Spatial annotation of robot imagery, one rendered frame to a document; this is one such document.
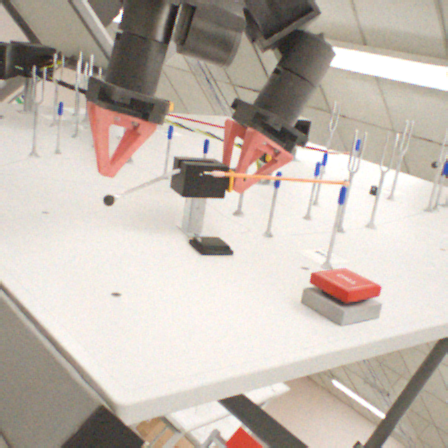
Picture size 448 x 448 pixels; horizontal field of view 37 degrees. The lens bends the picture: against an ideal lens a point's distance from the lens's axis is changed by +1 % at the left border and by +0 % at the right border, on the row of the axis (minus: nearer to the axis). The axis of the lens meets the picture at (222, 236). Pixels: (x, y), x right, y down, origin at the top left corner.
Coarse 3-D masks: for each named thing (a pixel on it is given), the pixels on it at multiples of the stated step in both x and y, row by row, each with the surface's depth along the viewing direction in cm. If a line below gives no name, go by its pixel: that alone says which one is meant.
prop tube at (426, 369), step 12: (432, 348) 102; (444, 348) 101; (432, 360) 100; (420, 372) 100; (432, 372) 100; (408, 384) 100; (420, 384) 100; (408, 396) 99; (396, 408) 99; (384, 420) 99; (396, 420) 99; (384, 432) 98; (360, 444) 99; (372, 444) 98
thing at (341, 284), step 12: (312, 276) 65; (324, 276) 64; (336, 276) 65; (348, 276) 65; (360, 276) 66; (324, 288) 63; (336, 288) 62; (348, 288) 62; (360, 288) 62; (372, 288) 63; (348, 300) 62; (360, 300) 64
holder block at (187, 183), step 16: (176, 160) 79; (192, 160) 79; (208, 160) 81; (176, 176) 79; (192, 176) 77; (208, 176) 78; (224, 176) 79; (176, 192) 79; (192, 192) 78; (208, 192) 79; (224, 192) 80
